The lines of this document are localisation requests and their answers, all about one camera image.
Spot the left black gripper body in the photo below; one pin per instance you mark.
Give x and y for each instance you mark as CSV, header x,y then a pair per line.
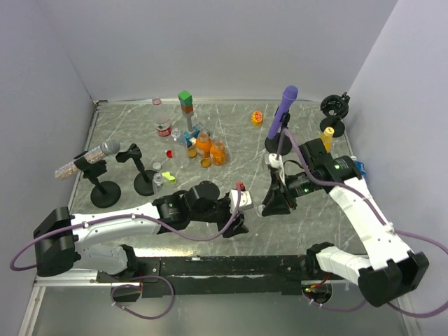
x,y
223,213

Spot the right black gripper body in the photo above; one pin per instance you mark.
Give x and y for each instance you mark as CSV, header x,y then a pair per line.
x,y
301,184

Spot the clear plastic bottle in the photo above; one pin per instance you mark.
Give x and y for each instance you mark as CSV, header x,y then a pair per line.
x,y
158,182

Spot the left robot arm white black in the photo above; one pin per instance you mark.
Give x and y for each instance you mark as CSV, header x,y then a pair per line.
x,y
65,241

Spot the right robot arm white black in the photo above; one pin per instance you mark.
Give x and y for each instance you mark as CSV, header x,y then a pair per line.
x,y
390,269

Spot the yellow juice bottle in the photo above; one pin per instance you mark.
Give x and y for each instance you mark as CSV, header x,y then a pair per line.
x,y
327,138

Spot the short orange bottle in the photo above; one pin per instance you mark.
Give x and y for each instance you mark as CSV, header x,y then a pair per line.
x,y
218,153

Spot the blue label water bottle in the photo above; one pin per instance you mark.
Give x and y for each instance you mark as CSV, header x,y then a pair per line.
x,y
360,166

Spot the tall orange bottle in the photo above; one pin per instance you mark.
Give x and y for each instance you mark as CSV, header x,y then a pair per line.
x,y
203,144

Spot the small clear bottle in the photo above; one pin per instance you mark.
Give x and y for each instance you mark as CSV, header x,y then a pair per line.
x,y
178,137

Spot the red label water bottle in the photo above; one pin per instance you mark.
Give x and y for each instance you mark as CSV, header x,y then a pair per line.
x,y
163,124

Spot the black microphone stand centre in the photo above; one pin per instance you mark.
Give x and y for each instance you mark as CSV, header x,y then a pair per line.
x,y
271,145

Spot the orange cap front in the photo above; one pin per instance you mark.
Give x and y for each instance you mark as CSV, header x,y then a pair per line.
x,y
205,162

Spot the orange cap near bottles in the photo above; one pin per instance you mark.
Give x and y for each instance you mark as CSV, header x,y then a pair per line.
x,y
192,153

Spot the lime green block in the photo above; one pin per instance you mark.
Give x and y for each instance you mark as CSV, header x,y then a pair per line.
x,y
169,177

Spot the yellow orange toy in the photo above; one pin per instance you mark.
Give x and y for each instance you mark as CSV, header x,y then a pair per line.
x,y
257,118

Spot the empty black microphone stand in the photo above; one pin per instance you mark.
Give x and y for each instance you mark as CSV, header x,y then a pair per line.
x,y
143,182

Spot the purple microphone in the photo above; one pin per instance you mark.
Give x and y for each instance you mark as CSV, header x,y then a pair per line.
x,y
289,95

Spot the black stand holding microphone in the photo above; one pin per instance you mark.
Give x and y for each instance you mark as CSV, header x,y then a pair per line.
x,y
104,194

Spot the colourful block tower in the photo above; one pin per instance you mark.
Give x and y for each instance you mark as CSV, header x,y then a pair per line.
x,y
194,127

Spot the silver glitter microphone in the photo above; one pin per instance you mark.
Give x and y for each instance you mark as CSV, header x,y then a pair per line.
x,y
108,147

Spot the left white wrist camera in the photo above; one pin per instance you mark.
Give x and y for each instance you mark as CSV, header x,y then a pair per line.
x,y
240,196

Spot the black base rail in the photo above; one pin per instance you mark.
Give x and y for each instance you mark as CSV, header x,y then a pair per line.
x,y
213,275

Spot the black ring stand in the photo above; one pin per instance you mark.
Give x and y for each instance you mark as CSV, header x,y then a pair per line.
x,y
335,108

